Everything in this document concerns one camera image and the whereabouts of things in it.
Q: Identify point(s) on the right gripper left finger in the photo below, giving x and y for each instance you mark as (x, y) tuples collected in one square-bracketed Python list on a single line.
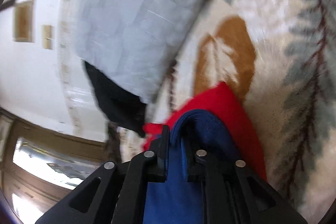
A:
[(114, 193)]

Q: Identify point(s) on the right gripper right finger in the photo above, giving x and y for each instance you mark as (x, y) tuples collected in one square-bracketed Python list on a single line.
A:
[(233, 194)]

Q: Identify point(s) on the red and blue sweater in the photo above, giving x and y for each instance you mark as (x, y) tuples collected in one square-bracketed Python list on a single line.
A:
[(214, 118)]

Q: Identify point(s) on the wooden mirrored wardrobe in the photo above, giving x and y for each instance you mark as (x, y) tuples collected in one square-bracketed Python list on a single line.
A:
[(39, 166)]

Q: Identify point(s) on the black garment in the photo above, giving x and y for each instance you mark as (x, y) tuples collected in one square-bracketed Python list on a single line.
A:
[(120, 106)]

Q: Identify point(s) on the leaf pattern plush blanket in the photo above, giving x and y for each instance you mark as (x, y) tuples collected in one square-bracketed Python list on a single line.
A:
[(274, 62)]

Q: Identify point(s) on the grey quilted pillow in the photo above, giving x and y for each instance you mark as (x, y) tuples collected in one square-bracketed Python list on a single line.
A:
[(133, 42)]

